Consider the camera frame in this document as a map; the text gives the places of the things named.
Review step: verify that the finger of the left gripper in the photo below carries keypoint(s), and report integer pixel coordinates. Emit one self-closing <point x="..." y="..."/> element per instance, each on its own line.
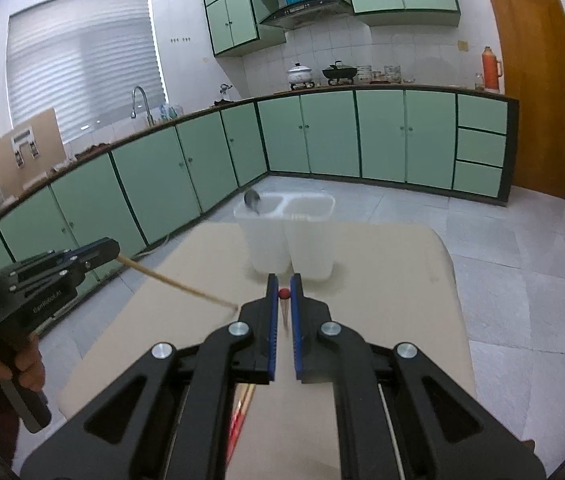
<point x="61" y="272"/>
<point x="45" y="264"/>

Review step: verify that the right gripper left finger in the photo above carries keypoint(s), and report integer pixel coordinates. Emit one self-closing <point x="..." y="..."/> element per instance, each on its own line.
<point x="168" y="415"/>

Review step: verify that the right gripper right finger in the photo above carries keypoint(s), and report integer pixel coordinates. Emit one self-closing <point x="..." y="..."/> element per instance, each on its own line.
<point x="399" y="415"/>

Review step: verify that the plain bamboo chopstick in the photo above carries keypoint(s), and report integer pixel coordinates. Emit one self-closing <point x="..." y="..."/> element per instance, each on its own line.
<point x="129" y="263"/>

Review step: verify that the red patterned bamboo chopstick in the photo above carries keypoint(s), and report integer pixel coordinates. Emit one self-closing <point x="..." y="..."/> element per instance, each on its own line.
<point x="240" y="413"/>
<point x="284" y="296"/>

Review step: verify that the metal spoon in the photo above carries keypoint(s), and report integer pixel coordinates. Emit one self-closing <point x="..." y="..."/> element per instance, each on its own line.
<point x="252" y="200"/>

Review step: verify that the green lower kitchen cabinets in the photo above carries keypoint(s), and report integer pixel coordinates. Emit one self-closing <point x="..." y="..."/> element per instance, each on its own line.
<point x="142" y="189"/>

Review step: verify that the person's left hand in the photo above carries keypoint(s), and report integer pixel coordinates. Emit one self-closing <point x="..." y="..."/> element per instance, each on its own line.
<point x="27" y="367"/>

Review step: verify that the cardboard box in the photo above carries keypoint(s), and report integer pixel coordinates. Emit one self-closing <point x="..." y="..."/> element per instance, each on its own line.
<point x="28" y="152"/>

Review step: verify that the white twin utensil holder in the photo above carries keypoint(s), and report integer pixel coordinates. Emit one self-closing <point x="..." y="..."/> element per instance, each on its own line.
<point x="278" y="245"/>

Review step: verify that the white window blinds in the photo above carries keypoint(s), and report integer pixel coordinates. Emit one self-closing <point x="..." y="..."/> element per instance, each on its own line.
<point x="93" y="61"/>

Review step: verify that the white cooking pot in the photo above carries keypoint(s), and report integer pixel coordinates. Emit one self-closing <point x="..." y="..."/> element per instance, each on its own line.
<point x="300" y="77"/>

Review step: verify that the black wok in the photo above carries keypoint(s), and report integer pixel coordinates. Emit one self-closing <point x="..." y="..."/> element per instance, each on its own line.
<point x="339" y="73"/>

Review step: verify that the range hood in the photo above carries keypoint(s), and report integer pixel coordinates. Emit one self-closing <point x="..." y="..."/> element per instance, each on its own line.
<point x="307" y="12"/>

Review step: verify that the glass jars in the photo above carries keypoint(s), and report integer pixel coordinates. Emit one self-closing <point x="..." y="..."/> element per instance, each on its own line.
<point x="388" y="74"/>

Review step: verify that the orange thermos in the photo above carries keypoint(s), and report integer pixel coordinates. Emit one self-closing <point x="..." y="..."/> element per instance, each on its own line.
<point x="492" y="69"/>

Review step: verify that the wooden door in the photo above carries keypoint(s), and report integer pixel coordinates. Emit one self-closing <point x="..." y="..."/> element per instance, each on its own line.
<point x="532" y="39"/>

